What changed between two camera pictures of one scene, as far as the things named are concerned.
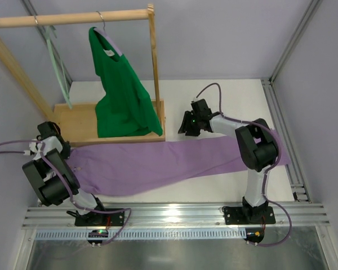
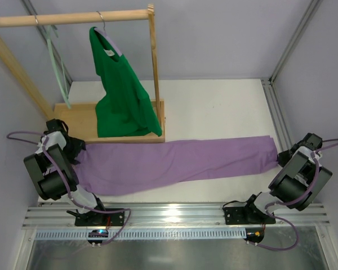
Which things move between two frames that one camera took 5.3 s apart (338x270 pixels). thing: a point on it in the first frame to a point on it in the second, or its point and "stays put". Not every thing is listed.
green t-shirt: x=127 y=109 stays put
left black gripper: x=48 y=127 to x=77 y=147
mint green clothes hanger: x=57 y=63 stays put
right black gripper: x=191 y=124 to x=285 y=157
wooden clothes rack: x=78 y=122 stays put
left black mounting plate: x=95 y=219 stays put
